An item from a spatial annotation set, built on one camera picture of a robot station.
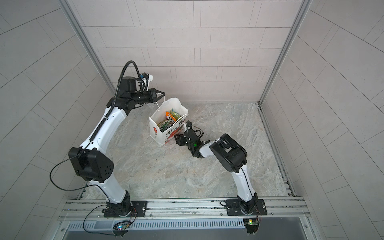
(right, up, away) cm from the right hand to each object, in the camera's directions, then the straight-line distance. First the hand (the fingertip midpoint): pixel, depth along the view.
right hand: (177, 136), depth 96 cm
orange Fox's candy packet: (-4, +13, -5) cm, 14 cm away
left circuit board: (-19, -35, -32) cm, 51 cm away
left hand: (-2, +26, -21) cm, 33 cm away
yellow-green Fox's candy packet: (0, +13, -5) cm, 14 cm away
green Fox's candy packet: (-5, +7, -7) cm, 12 cm away
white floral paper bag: (-2, +3, -18) cm, 19 cm away
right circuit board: (+39, -37, -28) cm, 60 cm away
